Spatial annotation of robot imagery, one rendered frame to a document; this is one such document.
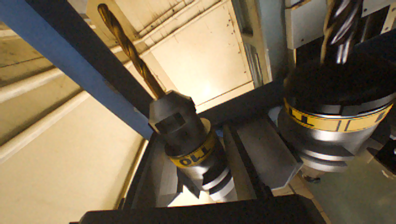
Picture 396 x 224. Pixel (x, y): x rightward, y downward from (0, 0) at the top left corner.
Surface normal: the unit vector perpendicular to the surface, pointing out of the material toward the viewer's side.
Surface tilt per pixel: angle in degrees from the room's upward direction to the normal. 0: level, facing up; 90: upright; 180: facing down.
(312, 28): 90
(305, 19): 90
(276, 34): 90
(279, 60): 90
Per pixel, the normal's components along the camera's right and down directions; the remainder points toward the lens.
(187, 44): 0.03, 0.62
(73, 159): 0.88, -0.38
